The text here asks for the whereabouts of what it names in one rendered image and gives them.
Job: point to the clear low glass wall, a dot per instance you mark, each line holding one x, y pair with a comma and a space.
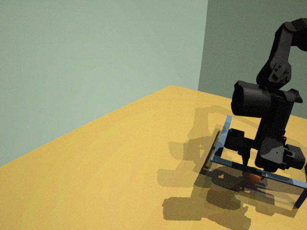
255, 185

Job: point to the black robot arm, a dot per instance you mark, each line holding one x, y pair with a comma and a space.
264, 99

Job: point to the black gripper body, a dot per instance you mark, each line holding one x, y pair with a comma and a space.
236, 141

